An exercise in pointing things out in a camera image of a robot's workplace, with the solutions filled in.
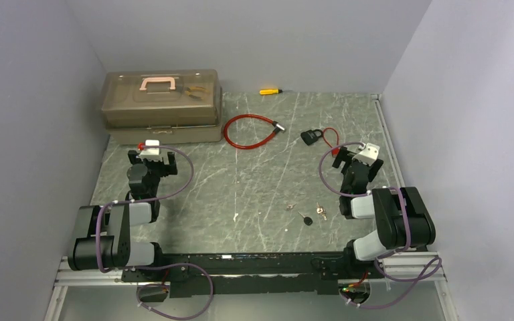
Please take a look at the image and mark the black padlock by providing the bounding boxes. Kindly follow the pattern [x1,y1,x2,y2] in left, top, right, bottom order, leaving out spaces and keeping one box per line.
[301,129,323,146]

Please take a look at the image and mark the red cable lock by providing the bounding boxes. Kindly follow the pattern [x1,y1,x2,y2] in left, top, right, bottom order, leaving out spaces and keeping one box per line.
[223,114,286,150]

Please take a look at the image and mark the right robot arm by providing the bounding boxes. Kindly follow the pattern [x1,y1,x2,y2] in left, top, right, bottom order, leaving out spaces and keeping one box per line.
[332,145,436,261]

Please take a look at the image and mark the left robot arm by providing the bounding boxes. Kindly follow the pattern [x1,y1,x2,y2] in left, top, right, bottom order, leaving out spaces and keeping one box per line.
[68,150,177,271]

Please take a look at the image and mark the black head key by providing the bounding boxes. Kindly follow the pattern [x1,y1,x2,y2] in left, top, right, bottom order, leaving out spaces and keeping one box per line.
[298,211,313,226]

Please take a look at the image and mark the brown translucent plastic toolbox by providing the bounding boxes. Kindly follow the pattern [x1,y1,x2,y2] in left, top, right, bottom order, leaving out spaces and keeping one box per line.
[100,69,225,144]

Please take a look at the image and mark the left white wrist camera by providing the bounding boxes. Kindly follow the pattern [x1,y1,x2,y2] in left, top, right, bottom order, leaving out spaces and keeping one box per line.
[138,140,163,163]

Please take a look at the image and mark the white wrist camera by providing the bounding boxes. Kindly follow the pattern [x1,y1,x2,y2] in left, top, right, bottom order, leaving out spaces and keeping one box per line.
[353,143,380,166]
[138,140,163,163]

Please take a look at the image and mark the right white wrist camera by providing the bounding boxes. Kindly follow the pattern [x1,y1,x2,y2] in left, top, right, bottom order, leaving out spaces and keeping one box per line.
[353,143,380,166]

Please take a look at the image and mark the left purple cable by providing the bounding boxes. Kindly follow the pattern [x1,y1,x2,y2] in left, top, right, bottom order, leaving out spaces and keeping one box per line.
[95,145,215,321]

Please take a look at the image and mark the red cord with tag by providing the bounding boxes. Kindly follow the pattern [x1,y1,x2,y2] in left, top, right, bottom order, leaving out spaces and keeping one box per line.
[321,127,341,155]

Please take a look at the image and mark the yellow handled pliers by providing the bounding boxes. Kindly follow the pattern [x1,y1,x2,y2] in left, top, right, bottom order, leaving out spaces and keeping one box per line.
[183,86,210,100]

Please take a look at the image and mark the pink toolbox handle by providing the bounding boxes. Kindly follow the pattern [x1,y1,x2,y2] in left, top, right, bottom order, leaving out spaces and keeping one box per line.
[139,76,176,92]

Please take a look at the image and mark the yellow handled screwdriver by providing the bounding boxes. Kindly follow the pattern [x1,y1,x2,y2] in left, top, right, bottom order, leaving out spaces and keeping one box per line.
[259,88,283,96]

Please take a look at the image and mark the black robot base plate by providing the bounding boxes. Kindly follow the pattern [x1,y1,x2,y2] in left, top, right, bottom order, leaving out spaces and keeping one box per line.
[121,249,383,298]

